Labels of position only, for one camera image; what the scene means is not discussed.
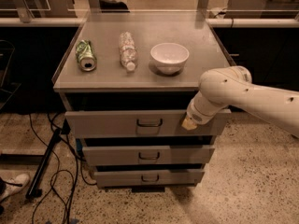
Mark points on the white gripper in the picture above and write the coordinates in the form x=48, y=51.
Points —
x=199, y=116

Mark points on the grey top drawer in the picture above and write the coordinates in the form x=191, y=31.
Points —
x=112, y=124

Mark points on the grey drawer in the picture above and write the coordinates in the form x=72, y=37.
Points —
x=146, y=155
x=112, y=124
x=149, y=177

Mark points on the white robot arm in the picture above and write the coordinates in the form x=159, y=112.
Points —
x=233, y=86

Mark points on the grey drawer cabinet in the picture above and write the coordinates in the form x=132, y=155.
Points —
x=111, y=88

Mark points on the grey bottom drawer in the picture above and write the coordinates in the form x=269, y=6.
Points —
x=149, y=177

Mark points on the grey middle drawer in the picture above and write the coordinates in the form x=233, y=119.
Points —
x=146, y=155

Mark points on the white ceramic bowl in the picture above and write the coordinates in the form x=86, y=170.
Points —
x=169, y=58

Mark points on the clear plastic water bottle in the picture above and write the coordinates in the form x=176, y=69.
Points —
x=128, y=52

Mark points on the crushed green soda can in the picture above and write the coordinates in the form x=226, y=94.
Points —
x=85, y=56

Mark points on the black bar on floor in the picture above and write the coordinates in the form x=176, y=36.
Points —
x=34, y=191

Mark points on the white sneaker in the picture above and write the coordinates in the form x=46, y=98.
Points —
x=13, y=185

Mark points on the metal top drawer handle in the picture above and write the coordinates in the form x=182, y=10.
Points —
x=149, y=123

